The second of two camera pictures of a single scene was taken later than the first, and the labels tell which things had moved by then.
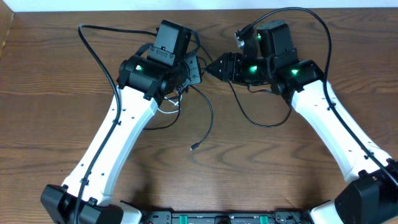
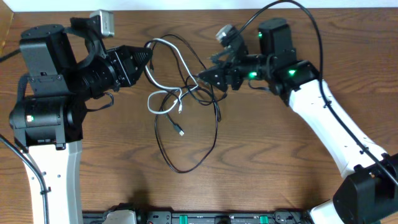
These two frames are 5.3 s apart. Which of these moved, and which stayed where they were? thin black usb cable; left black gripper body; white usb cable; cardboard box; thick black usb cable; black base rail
Moved: white usb cable; thick black usb cable; thin black usb cable; left black gripper body
Stayed: black base rail; cardboard box
